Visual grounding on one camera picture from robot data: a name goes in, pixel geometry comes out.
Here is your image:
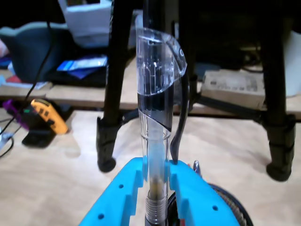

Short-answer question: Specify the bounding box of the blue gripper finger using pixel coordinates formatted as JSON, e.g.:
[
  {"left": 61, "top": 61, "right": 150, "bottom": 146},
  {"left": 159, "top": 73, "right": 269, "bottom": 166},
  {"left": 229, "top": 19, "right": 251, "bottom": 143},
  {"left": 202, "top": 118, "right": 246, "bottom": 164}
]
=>
[
  {"left": 168, "top": 161, "right": 240, "bottom": 226},
  {"left": 79, "top": 156, "right": 144, "bottom": 226}
]

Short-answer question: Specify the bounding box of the clear pen with grey grip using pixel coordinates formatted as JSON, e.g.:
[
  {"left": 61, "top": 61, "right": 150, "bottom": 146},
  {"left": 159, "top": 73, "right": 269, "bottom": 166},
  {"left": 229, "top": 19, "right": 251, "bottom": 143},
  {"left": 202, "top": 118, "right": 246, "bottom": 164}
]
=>
[{"left": 135, "top": 0, "right": 189, "bottom": 226}]

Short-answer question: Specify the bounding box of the black mesh pen holder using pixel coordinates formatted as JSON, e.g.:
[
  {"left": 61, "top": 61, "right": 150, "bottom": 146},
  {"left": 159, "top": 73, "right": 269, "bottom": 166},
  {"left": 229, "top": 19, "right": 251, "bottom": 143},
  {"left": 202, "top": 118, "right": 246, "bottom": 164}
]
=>
[{"left": 164, "top": 181, "right": 253, "bottom": 226}]

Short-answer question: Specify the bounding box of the black flat device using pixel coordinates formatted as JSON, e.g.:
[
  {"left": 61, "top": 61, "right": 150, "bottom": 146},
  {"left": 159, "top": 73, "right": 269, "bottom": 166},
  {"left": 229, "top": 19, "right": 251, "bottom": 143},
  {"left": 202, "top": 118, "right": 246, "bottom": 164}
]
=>
[{"left": 22, "top": 128, "right": 56, "bottom": 148}]

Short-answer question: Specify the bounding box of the yellow handheld device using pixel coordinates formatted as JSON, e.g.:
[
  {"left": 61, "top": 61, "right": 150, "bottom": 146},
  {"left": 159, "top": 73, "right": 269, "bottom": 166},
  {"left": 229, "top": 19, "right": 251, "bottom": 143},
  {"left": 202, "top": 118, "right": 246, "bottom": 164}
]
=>
[{"left": 30, "top": 98, "right": 69, "bottom": 135}]

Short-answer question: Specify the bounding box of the light wooden bench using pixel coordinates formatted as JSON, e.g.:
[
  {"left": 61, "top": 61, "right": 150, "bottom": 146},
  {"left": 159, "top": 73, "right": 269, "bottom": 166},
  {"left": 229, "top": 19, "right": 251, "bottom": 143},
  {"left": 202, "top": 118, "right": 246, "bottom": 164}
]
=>
[{"left": 0, "top": 63, "right": 301, "bottom": 116}]

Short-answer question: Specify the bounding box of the labelled cardboard box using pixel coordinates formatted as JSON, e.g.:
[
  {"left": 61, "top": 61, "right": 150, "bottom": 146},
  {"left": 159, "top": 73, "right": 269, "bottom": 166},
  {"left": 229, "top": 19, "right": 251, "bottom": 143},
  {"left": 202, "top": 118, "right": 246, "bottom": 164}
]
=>
[{"left": 201, "top": 70, "right": 266, "bottom": 109}]

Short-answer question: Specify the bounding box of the purple plastic object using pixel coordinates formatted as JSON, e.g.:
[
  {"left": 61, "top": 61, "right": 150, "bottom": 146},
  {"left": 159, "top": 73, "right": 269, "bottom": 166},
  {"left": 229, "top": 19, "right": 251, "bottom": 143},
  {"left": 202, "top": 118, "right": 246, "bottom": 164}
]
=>
[{"left": 2, "top": 98, "right": 30, "bottom": 131}]

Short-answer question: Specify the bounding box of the blue printed package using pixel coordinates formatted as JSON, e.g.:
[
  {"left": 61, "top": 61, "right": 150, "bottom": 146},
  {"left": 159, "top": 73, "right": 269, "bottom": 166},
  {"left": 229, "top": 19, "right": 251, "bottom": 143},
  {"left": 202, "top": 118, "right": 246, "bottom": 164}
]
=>
[{"left": 56, "top": 54, "right": 108, "bottom": 80}]

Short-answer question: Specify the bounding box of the white container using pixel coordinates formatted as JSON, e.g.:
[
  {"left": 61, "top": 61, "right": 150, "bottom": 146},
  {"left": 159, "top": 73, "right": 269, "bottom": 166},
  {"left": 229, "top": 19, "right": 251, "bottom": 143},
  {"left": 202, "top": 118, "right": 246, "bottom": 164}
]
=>
[{"left": 285, "top": 30, "right": 301, "bottom": 97}]

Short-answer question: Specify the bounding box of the white box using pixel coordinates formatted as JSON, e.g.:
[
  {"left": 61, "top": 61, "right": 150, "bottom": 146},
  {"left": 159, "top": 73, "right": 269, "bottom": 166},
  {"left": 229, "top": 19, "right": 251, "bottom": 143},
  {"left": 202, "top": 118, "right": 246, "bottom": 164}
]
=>
[{"left": 58, "top": 0, "right": 113, "bottom": 48}]

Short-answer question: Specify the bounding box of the grey teal bag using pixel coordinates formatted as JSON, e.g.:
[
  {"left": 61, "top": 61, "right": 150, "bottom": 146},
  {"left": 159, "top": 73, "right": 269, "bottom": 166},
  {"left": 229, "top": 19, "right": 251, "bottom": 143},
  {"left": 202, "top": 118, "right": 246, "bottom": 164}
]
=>
[{"left": 0, "top": 22, "right": 71, "bottom": 84}]

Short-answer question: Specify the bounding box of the black camera tripod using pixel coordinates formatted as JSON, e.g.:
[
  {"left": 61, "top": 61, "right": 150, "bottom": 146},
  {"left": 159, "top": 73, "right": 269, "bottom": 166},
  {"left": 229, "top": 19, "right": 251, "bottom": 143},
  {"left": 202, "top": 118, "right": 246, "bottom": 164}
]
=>
[{"left": 96, "top": 0, "right": 297, "bottom": 182}]

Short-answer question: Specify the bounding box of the thin black cable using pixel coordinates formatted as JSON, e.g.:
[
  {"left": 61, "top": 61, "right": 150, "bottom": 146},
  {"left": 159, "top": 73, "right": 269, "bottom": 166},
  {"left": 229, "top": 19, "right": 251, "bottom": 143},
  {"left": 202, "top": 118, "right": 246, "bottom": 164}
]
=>
[{"left": 22, "top": 20, "right": 54, "bottom": 111}]

